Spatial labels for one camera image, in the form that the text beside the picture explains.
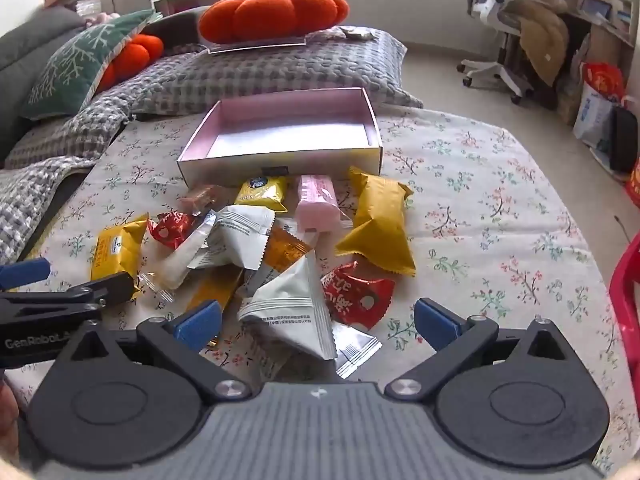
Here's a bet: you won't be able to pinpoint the black bag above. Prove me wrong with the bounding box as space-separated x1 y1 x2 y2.
610 105 640 175

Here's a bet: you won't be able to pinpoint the small red candy packet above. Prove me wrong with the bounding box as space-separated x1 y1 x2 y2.
146 210 203 251

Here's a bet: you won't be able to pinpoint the white office chair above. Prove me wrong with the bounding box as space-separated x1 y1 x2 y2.
457 0 536 106

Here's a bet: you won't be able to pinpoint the pink wafer packet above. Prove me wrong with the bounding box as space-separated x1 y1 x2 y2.
295 174 353 236

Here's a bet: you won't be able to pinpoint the pink cardboard box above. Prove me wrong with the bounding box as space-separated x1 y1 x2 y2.
176 87 384 188

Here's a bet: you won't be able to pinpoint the red foil snack packet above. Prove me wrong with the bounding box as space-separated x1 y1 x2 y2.
320 260 396 331

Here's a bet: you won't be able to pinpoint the clear acrylic board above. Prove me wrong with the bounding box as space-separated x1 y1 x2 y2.
206 35 307 56

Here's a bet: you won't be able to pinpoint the silver snack packet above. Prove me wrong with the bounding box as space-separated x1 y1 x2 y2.
330 320 383 380

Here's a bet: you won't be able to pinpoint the large orange pumpkin cushion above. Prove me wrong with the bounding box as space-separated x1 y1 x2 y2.
198 0 351 46

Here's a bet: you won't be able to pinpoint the wooden desk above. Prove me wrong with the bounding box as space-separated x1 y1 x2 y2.
565 0 640 51

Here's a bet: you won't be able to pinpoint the small orange pumpkin cushion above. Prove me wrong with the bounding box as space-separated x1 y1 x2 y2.
95 34 165 95

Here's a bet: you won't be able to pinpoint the glossy yellow snack packet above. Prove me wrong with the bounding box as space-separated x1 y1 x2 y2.
234 174 290 213

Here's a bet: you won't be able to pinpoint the silvery wrappers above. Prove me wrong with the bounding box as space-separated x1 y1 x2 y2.
305 25 378 42

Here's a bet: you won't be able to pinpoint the red plastic stool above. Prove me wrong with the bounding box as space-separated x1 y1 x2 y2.
607 232 640 356

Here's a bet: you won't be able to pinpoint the grey checked quilt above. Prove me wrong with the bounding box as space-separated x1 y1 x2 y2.
0 27 425 266

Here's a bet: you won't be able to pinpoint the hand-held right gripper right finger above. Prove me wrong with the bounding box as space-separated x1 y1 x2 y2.
384 298 585 403

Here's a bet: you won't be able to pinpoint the orange snack packet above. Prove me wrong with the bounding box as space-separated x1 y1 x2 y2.
245 225 313 286

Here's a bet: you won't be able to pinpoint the brown cake in clear wrapper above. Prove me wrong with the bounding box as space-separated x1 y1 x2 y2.
177 184 228 211

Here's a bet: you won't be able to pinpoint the blue-screen tablet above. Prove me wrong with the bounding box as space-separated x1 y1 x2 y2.
580 0 613 21

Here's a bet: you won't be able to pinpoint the large yellow snack packet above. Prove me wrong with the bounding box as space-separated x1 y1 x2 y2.
334 166 417 278

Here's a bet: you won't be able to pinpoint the white and blue bag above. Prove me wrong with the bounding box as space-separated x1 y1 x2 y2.
572 82 618 148

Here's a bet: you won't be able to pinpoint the white triangular snack packet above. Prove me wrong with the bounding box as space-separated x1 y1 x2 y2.
236 250 338 361

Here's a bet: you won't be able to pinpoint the beige fleece coat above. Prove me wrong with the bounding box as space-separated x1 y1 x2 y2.
502 0 583 88

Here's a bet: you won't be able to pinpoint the yellow packet with red print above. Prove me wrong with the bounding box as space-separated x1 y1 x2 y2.
90 213 150 301

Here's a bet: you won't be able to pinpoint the floral bed sheet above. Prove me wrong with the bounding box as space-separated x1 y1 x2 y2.
0 105 631 476

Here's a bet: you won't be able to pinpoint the red gift bag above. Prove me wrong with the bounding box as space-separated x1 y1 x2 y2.
580 61 627 103

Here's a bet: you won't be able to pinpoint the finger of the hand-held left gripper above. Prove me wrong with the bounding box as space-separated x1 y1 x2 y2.
0 258 52 292
0 271 134 311

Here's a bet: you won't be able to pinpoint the gold orange snack bar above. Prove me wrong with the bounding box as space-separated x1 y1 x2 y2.
185 265 244 348

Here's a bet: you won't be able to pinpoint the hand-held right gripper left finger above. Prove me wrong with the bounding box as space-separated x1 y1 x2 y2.
57 300 253 406

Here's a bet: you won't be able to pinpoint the green snowflake pillow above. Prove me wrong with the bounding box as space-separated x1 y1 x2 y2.
19 9 163 121

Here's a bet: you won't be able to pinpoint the red patterned shopping bag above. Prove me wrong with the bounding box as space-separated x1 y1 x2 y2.
625 157 640 201

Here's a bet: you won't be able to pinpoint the white rice bar clear wrapper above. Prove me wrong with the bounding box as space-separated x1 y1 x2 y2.
137 209 219 305

